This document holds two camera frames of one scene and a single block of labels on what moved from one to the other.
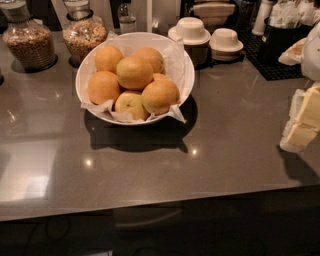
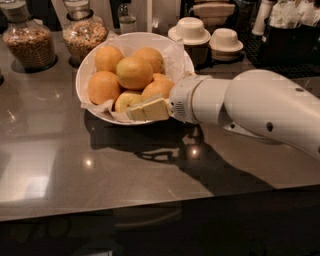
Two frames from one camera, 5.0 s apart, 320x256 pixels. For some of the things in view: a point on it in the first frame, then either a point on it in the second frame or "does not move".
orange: [106, 58] does not move
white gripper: [312, 56] -> [181, 99]
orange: [159, 95] does not move
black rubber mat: [252, 45] does not move
